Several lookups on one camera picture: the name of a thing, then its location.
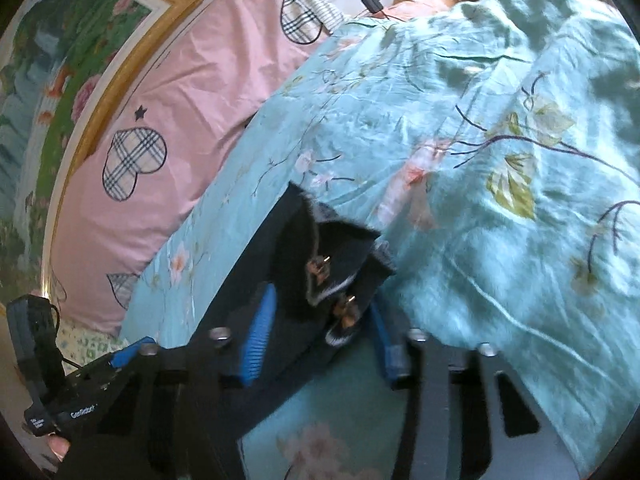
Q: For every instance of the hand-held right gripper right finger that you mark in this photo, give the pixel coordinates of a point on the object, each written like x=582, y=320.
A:
x=389, y=355

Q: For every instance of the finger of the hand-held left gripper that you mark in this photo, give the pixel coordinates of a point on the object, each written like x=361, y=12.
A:
x=125, y=356

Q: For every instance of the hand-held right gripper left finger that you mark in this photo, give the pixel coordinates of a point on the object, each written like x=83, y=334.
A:
x=258, y=336

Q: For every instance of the black pants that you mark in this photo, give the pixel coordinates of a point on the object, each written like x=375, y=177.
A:
x=295, y=240

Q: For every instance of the person's left hand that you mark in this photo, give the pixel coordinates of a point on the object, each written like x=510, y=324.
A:
x=58, y=447

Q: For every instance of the green leaf print sheet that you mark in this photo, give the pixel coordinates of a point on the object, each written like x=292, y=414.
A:
x=87, y=347

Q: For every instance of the teal floral blanket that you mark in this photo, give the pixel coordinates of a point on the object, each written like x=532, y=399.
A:
x=450, y=160

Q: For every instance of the pink pillow with plaid hearts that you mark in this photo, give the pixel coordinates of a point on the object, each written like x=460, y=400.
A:
x=200, y=95

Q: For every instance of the gold framed floral painting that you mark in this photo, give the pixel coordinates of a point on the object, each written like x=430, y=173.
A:
x=65, y=60

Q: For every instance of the grey striped pillow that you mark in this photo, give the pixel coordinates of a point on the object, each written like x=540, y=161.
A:
x=325, y=7

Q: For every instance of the small black plug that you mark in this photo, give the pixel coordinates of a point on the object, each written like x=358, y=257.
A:
x=372, y=2

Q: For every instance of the orange pillow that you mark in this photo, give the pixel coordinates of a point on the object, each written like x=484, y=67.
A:
x=425, y=2

